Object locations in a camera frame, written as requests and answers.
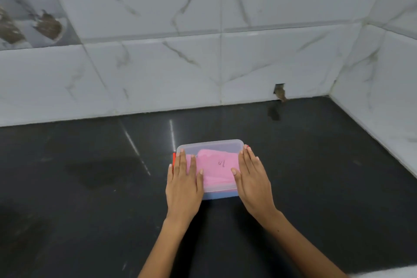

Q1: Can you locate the person's right hand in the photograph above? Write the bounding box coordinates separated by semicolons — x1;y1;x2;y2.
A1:
230;145;278;224

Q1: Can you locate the person's left hand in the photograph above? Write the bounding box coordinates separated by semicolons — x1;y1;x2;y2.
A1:
165;149;205;225

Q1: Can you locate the clear plastic box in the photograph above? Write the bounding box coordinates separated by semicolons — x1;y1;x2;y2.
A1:
172;144;252;201

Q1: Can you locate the clear plastic box lid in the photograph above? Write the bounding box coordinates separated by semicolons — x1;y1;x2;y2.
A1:
175;139;250;195

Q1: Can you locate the person's left forearm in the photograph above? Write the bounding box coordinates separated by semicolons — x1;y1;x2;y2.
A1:
138;215;200;278

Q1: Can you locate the person's right forearm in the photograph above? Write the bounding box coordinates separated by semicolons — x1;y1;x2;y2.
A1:
260;210;349;278

